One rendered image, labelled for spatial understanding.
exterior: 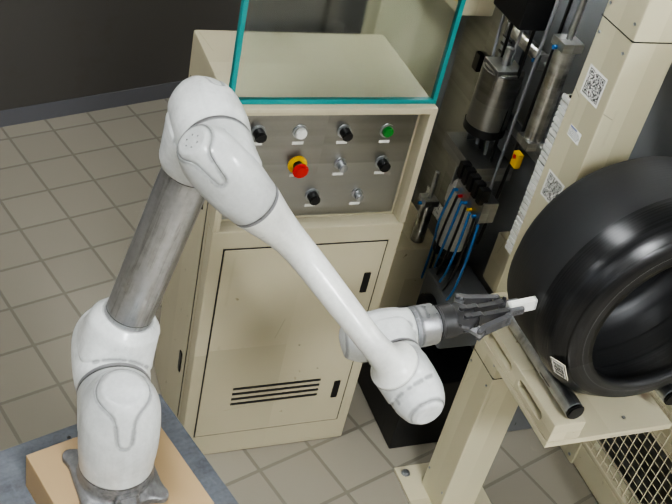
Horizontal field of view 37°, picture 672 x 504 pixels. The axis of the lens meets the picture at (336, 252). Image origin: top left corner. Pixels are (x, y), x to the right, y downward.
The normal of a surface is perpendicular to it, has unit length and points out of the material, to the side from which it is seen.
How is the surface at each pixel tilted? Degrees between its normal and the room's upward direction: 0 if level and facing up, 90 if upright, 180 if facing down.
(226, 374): 90
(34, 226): 0
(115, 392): 6
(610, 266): 64
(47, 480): 0
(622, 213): 35
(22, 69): 90
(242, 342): 90
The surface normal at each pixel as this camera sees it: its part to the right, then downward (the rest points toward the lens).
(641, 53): 0.32, 0.63
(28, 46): 0.58, 0.59
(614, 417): 0.19, -0.77
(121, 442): 0.23, 0.46
